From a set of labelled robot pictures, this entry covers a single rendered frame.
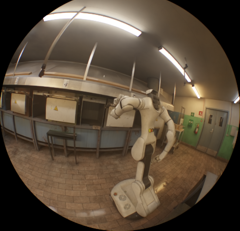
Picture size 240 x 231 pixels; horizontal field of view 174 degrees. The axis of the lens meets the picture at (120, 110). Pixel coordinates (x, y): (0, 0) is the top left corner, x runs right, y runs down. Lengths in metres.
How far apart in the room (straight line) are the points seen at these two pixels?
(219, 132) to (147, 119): 4.20
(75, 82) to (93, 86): 0.30
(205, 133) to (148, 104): 4.12
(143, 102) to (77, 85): 0.99
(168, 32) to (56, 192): 2.78
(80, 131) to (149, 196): 1.63
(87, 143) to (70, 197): 1.23
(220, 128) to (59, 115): 5.43
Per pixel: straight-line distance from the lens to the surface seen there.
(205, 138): 4.58
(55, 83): 1.39
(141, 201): 1.03
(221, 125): 4.57
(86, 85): 1.28
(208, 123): 4.51
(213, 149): 4.69
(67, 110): 1.49
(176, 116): 3.83
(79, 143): 1.89
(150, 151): 0.80
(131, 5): 1.16
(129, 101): 0.59
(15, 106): 2.31
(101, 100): 1.56
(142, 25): 1.28
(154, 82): 2.75
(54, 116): 1.60
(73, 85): 1.29
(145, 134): 0.71
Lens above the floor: 1.39
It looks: 5 degrees down
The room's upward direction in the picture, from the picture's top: 10 degrees clockwise
